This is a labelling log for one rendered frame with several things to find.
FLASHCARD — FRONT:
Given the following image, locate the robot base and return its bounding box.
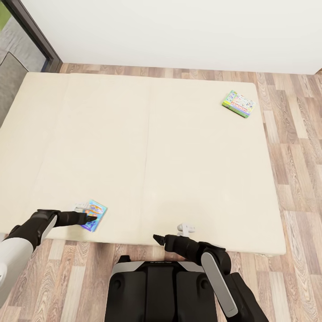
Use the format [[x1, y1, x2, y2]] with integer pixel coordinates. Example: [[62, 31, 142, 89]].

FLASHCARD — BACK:
[[104, 256, 218, 322]]

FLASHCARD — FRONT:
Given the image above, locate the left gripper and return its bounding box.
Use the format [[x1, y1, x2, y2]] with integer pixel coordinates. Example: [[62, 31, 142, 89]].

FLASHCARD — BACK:
[[64, 212, 97, 226]]

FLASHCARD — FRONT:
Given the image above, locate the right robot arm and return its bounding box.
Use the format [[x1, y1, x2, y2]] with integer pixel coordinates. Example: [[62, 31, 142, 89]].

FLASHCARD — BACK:
[[153, 223, 269, 322]]

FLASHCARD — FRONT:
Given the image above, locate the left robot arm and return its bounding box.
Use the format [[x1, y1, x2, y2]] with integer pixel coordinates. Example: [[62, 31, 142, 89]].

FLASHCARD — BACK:
[[0, 202, 97, 309]]

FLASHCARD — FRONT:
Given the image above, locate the board game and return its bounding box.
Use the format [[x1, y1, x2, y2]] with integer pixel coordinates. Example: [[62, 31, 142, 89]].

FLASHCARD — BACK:
[[222, 90, 257, 118], [81, 200, 108, 232]]

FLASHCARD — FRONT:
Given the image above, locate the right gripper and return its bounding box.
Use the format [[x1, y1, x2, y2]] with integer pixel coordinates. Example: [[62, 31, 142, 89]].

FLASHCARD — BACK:
[[153, 234, 194, 259]]

